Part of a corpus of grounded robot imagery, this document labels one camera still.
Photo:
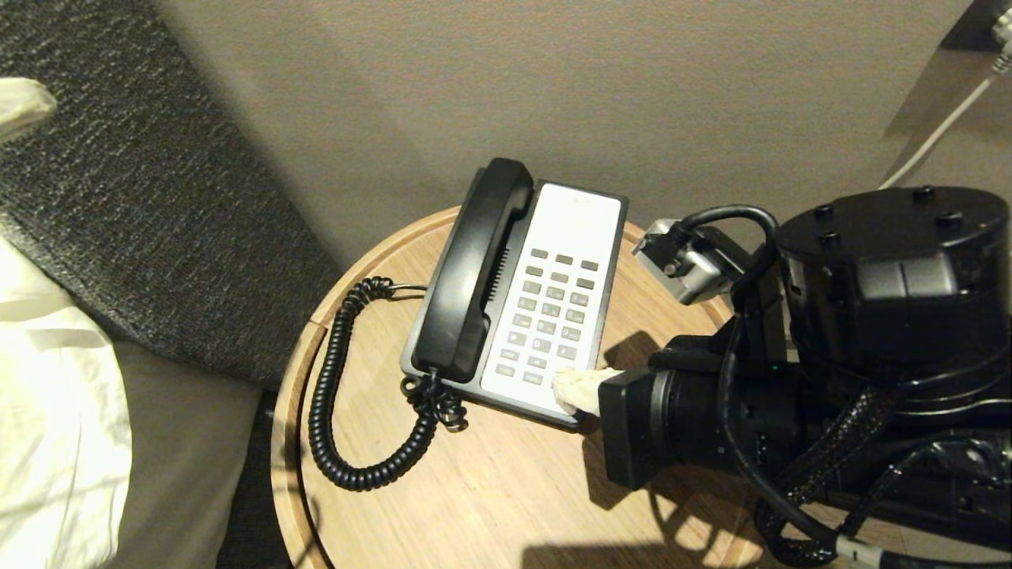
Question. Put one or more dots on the round wooden side table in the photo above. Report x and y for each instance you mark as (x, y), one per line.
(490, 490)

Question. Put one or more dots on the grey fabric headboard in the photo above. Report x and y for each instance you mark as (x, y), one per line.
(158, 205)

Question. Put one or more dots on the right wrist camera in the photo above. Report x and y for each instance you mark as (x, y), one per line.
(688, 265)

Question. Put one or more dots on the black phone handset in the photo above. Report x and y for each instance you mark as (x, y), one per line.
(466, 292)

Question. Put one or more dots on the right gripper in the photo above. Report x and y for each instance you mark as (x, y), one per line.
(640, 427)

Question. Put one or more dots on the desk phone base white keypad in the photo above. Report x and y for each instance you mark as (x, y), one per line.
(565, 261)

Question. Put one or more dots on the beige bed base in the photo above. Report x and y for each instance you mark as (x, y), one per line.
(182, 474)

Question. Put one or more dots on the black wall socket panel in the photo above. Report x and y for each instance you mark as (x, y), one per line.
(976, 28)

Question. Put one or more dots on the white bed sheet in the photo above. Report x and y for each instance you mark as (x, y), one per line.
(55, 395)

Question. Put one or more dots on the white pillow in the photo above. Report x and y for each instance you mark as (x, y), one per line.
(20, 107)

